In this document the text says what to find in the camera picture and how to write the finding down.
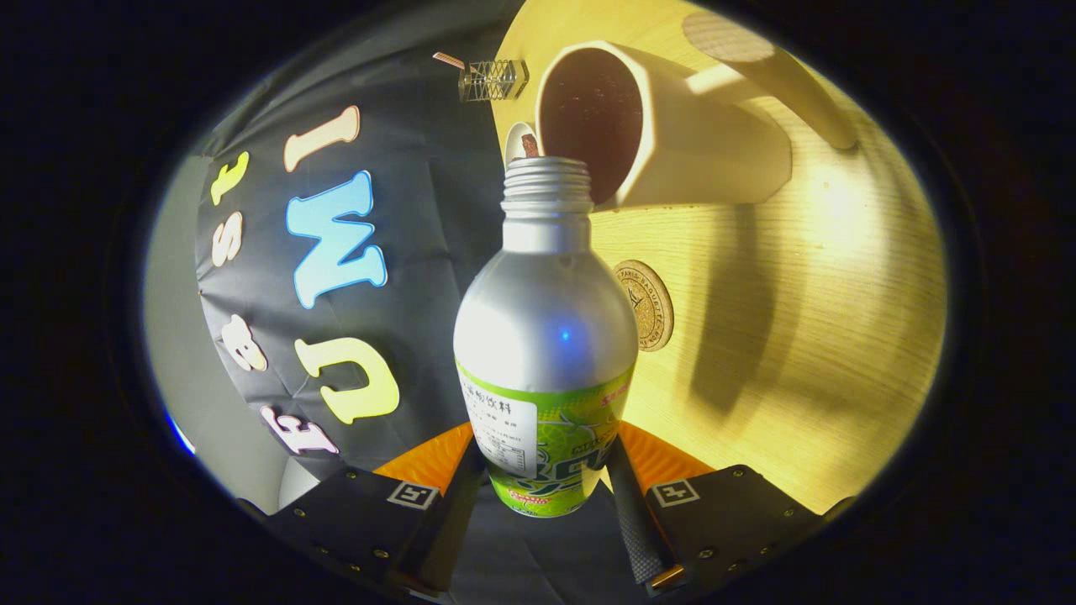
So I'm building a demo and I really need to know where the white oval plate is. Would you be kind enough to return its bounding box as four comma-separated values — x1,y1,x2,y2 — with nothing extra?
504,122,541,166

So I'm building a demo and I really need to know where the beige cup with handle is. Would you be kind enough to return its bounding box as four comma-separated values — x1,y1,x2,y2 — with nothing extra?
535,10,860,211

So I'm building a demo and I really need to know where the silver green juice bottle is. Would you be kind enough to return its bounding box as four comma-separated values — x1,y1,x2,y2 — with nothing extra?
453,156,640,518

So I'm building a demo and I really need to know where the round cork coaster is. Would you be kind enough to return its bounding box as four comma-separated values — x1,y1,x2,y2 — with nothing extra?
612,259,675,352

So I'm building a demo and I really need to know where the wooden table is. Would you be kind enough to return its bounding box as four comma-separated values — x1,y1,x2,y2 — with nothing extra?
488,0,949,515

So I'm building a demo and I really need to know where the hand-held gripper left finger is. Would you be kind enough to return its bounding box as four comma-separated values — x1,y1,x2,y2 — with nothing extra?
252,422,488,599

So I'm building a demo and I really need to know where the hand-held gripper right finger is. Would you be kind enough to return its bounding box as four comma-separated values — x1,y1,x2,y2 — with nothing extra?
605,420,854,597

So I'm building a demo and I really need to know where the wire basket holder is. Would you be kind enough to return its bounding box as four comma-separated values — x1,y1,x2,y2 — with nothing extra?
458,59,530,103

